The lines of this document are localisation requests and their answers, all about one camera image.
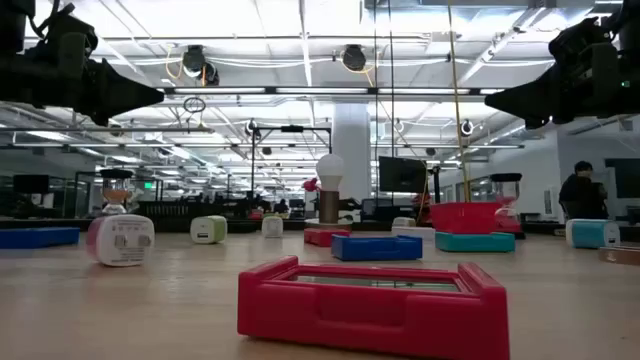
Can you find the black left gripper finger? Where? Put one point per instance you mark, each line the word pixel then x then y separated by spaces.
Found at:
pixel 125 92
pixel 106 120

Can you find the orange sand hourglass black caps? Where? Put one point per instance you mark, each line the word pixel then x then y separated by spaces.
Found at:
pixel 116 174

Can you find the red sand hourglass black caps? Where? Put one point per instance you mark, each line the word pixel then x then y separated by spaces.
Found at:
pixel 506 176

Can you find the teal white wall charger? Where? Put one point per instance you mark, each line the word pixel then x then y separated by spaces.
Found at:
pixel 590 234

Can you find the teal plastic mirror frame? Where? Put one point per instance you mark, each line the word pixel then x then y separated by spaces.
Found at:
pixel 475 242

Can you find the blue plastic mirror frame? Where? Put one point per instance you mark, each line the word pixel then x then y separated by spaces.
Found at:
pixel 35 238
pixel 375 249

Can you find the rose gold mirror frame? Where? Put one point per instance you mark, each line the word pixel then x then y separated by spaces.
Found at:
pixel 622 256

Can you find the yellow white wall charger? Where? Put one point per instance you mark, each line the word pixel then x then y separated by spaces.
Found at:
pixel 404 221

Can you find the purple white wall charger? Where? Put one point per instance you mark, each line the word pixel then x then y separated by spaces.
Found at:
pixel 272 227

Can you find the red plastic mirror frame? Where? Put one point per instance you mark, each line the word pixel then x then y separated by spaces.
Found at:
pixel 350 320
pixel 317 237

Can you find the person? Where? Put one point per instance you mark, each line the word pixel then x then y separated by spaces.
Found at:
pixel 580 195

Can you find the white background machine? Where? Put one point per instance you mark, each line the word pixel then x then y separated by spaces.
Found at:
pixel 136 200

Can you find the black background monitor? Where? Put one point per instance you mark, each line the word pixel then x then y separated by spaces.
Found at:
pixel 31 184

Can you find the red plastic basket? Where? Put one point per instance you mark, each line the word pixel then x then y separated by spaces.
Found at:
pixel 462 217

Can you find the black monitor on stand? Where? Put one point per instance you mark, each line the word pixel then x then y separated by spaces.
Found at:
pixel 402 175

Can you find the white building column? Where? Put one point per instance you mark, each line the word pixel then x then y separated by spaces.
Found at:
pixel 351 135

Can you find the long ceiling light strip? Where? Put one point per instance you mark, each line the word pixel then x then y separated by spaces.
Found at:
pixel 320 90

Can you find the red background object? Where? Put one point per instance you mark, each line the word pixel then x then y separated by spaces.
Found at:
pixel 310 185

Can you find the brass lamp with white bulb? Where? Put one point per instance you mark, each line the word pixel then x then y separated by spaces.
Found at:
pixel 330 170

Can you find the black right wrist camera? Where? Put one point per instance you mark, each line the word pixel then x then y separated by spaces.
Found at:
pixel 575 40

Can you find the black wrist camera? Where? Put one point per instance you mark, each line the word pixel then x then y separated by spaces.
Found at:
pixel 575 40
pixel 75 27

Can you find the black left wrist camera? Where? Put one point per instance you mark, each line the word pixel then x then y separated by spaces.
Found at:
pixel 75 27

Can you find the dark wall screen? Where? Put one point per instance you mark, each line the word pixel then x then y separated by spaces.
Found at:
pixel 625 177

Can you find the pink white wall charger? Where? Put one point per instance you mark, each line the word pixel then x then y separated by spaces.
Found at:
pixel 122 240

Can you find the green white wall charger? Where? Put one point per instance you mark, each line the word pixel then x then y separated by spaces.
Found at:
pixel 207 230

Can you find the black metal station frame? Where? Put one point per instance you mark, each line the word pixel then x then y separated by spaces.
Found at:
pixel 292 128

